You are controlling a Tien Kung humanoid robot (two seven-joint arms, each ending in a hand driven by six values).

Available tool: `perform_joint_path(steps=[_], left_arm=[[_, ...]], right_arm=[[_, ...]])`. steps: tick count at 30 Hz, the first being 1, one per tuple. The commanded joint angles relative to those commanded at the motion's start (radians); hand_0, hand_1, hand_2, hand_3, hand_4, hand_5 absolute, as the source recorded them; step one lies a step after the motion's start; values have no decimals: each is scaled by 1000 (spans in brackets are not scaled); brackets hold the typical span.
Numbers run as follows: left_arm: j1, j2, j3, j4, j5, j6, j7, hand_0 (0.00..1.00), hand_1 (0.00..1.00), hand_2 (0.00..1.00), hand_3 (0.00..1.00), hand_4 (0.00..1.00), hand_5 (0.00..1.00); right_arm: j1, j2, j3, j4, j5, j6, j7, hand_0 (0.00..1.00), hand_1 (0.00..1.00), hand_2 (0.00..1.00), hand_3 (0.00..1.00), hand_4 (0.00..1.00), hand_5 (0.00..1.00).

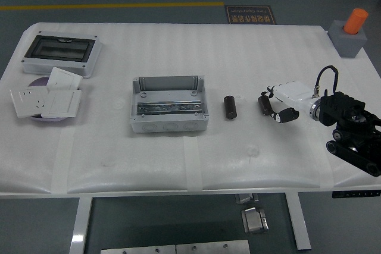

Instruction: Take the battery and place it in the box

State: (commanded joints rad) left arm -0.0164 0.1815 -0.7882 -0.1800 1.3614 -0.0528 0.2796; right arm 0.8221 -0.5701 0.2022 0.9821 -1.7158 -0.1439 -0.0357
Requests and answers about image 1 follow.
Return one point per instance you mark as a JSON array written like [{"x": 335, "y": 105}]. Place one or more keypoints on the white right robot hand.
[{"x": 293, "y": 93}]

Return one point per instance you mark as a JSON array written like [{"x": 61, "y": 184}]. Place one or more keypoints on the dark brown cylindrical battery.
[
  {"x": 265, "y": 106},
  {"x": 229, "y": 107}
]

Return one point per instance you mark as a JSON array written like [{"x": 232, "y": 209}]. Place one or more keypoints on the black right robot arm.
[{"x": 348, "y": 111}]

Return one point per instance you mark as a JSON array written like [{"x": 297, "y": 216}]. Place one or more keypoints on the open grey junction box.
[{"x": 166, "y": 124}]

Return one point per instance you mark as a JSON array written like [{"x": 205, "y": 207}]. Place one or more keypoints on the grey box with dark window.
[{"x": 59, "y": 47}]

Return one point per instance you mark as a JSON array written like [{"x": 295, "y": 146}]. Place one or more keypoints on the grey block holder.
[{"x": 346, "y": 44}]

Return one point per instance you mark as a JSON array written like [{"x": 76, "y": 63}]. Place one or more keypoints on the black floor sign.
[{"x": 248, "y": 14}]

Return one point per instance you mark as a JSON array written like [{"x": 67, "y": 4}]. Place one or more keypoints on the black table control panel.
[{"x": 357, "y": 194}]

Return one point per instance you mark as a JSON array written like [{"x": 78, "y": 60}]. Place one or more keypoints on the white foam table mat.
[{"x": 178, "y": 51}]

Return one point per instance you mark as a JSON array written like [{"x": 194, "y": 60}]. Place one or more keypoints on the white table leg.
[
  {"x": 80, "y": 227},
  {"x": 299, "y": 224}
]

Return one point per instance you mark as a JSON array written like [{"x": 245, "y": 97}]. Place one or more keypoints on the purple round plate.
[{"x": 40, "y": 82}]

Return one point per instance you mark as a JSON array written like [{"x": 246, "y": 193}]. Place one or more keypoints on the small silver metal bracket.
[{"x": 245, "y": 199}]

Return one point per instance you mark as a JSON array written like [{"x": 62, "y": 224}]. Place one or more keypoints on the metal mounting rail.
[{"x": 169, "y": 107}]

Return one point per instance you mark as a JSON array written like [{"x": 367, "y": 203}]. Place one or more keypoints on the large silver metal bracket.
[{"x": 254, "y": 221}]

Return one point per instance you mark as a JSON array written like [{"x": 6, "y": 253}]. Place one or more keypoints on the grey metal base plate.
[
  {"x": 212, "y": 248},
  {"x": 137, "y": 250}
]

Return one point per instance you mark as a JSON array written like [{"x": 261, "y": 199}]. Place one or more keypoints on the white wall switch panel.
[
  {"x": 64, "y": 78},
  {"x": 61, "y": 103}
]

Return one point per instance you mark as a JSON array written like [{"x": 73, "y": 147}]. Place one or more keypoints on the white wall socket panel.
[{"x": 28, "y": 102}]

